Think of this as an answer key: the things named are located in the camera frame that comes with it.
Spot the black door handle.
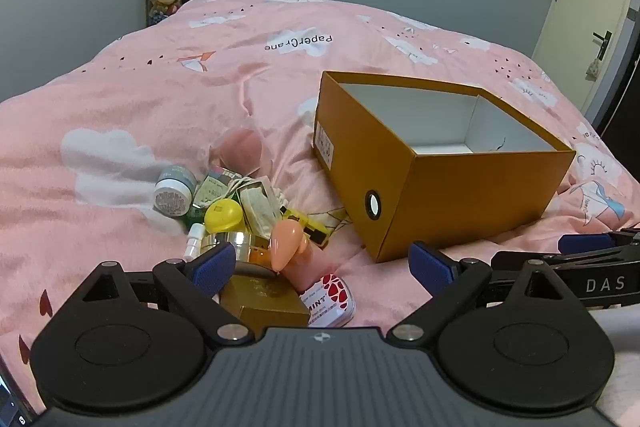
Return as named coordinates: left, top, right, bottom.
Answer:
left=592, top=29, right=612, bottom=62

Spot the yellow egg shaped case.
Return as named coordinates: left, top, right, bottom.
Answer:
left=204, top=198, right=244, bottom=232

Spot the green patterned label bottle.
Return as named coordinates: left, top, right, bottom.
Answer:
left=187, top=167, right=240, bottom=230

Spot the orange cardboard box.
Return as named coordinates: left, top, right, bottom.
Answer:
left=312, top=71, right=577, bottom=264

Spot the white jar with pale lid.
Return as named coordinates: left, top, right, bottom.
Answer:
left=153, top=164, right=199, bottom=219

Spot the peach bottle with cone cap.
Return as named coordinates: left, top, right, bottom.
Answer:
left=270, top=218, right=346, bottom=295

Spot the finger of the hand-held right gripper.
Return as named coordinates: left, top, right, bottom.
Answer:
left=558, top=229, right=640, bottom=258
left=490, top=249, right=628, bottom=270

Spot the dark device screen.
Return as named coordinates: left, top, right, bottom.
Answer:
left=0, top=352, right=38, bottom=427

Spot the grey cloth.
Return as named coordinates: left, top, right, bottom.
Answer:
left=590, top=307, right=640, bottom=427

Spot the gold small box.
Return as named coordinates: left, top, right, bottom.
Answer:
left=220, top=274, right=312, bottom=330

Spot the pink cloud print blanket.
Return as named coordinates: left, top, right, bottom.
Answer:
left=0, top=0, right=640, bottom=408

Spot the black and yellow packet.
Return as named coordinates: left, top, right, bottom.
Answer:
left=280, top=206, right=331, bottom=250

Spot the cream door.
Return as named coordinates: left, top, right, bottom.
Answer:
left=531, top=0, right=640, bottom=118

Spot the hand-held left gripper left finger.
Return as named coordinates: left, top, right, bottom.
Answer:
left=82, top=243, right=256, bottom=345

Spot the small white spray bottle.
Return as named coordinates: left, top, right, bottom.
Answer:
left=184, top=223, right=207, bottom=258

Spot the white tin with red spots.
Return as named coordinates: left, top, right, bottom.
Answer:
left=299, top=273, right=358, bottom=328

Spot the cream patterned small box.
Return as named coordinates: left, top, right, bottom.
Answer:
left=235, top=177, right=281, bottom=238

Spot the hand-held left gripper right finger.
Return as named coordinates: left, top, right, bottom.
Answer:
left=385, top=242, right=566, bottom=349

